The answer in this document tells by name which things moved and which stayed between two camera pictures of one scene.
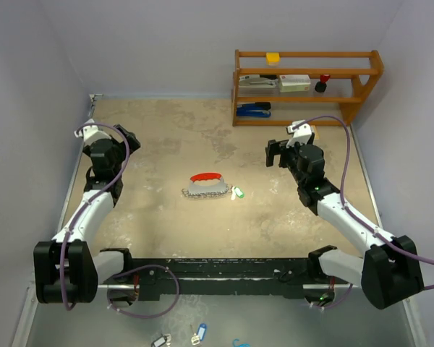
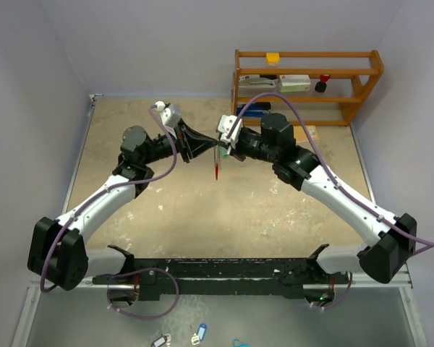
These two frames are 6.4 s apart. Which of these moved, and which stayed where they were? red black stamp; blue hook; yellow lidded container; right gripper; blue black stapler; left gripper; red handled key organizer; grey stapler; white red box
Moved: right gripper; left gripper; red handled key organizer
Stayed: yellow lidded container; white red box; red black stamp; blue hook; blue black stapler; grey stapler
